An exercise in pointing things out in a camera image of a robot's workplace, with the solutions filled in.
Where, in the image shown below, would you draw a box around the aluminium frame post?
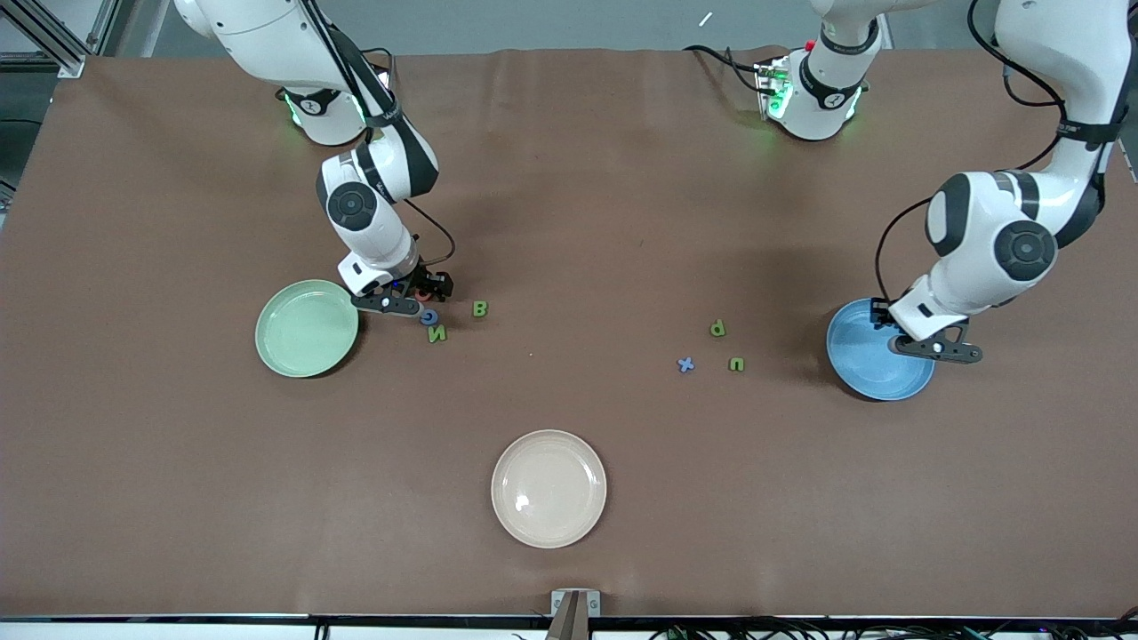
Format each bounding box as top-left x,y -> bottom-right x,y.
0,0 -> 121,79

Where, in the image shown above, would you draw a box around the tan tapered post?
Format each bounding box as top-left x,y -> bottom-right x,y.
545,594 -> 592,640

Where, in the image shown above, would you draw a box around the black base cable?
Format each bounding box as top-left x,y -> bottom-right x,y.
683,43 -> 767,95

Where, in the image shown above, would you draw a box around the light green round plate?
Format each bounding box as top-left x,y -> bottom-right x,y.
254,279 -> 361,379

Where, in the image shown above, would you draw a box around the brown table cover sheet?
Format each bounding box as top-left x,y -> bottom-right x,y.
0,46 -> 1138,620

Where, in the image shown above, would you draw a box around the cream round plate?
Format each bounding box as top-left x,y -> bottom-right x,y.
491,429 -> 608,549

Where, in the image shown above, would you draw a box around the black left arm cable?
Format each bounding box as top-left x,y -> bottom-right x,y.
874,0 -> 1126,308

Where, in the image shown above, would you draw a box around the grey metal bracket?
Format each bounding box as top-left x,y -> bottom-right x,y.
550,589 -> 602,618

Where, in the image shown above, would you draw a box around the blue round plate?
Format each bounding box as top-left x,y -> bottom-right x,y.
826,298 -> 937,402

